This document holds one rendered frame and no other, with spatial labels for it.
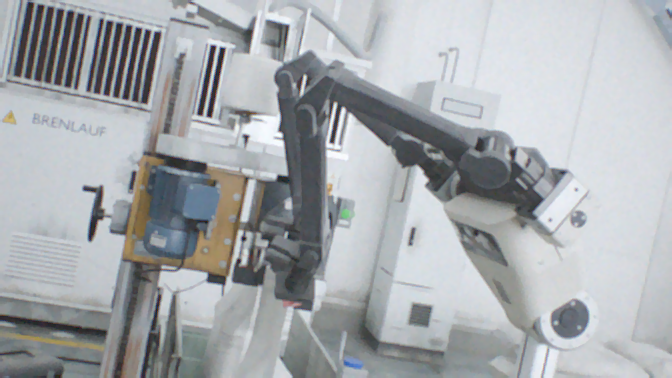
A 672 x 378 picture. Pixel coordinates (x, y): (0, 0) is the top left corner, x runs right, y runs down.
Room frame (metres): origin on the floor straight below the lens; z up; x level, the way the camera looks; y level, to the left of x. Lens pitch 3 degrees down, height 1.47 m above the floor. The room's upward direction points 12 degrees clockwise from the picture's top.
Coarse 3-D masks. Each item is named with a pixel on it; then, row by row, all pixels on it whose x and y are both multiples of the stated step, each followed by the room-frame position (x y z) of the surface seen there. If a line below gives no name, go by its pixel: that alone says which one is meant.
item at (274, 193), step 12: (264, 180) 2.48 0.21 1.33; (264, 192) 2.43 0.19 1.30; (276, 192) 2.43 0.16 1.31; (288, 192) 2.44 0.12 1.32; (264, 204) 2.43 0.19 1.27; (276, 204) 2.43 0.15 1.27; (276, 216) 2.43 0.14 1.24; (288, 216) 2.44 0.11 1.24; (336, 216) 2.47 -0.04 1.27; (252, 240) 2.45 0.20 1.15; (252, 252) 2.43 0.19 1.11; (252, 264) 2.43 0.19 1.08; (324, 264) 2.47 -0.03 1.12; (324, 276) 2.48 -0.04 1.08
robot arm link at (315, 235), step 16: (304, 112) 1.60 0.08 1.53; (304, 128) 1.62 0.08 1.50; (320, 128) 1.64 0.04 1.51; (304, 144) 1.68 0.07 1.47; (320, 144) 1.67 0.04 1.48; (304, 160) 1.70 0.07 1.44; (320, 160) 1.69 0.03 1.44; (304, 176) 1.73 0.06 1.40; (320, 176) 1.72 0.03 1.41; (304, 192) 1.75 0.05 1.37; (320, 192) 1.74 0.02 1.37; (304, 208) 1.77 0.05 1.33; (320, 208) 1.76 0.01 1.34; (304, 224) 1.79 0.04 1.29; (320, 224) 1.78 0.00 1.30; (304, 240) 1.81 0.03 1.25; (320, 240) 1.80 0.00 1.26; (320, 256) 1.82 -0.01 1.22
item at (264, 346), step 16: (272, 288) 2.33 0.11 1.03; (272, 304) 2.33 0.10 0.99; (256, 320) 2.36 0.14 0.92; (272, 320) 2.32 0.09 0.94; (256, 336) 2.35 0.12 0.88; (272, 336) 2.13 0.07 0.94; (256, 352) 2.29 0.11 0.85; (272, 352) 2.06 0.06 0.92; (240, 368) 2.27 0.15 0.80; (256, 368) 2.17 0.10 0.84; (272, 368) 2.01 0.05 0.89
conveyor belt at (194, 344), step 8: (184, 336) 4.04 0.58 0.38; (192, 336) 4.07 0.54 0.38; (200, 336) 4.11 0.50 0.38; (208, 336) 4.14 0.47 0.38; (184, 344) 3.90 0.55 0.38; (192, 344) 3.93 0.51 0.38; (200, 344) 3.96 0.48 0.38; (184, 352) 3.76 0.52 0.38; (192, 352) 3.79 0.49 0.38; (200, 352) 3.82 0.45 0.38; (184, 360) 3.63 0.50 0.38; (192, 360) 3.66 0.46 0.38; (200, 360) 3.69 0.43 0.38; (184, 368) 3.52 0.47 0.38; (192, 368) 3.54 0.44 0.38; (200, 368) 3.56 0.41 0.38; (184, 376) 3.41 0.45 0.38; (192, 376) 3.43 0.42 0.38
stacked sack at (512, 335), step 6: (510, 324) 5.16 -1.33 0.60; (498, 330) 5.19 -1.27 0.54; (504, 330) 5.14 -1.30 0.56; (510, 330) 5.09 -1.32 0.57; (516, 330) 5.04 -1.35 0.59; (504, 336) 5.05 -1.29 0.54; (510, 336) 5.02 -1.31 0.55; (516, 336) 4.97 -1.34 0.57; (510, 342) 5.00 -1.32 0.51; (516, 342) 4.90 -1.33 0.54; (588, 342) 5.03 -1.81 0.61; (594, 342) 5.05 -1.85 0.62; (516, 348) 4.94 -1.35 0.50; (600, 348) 4.98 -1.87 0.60; (606, 348) 5.00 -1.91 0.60
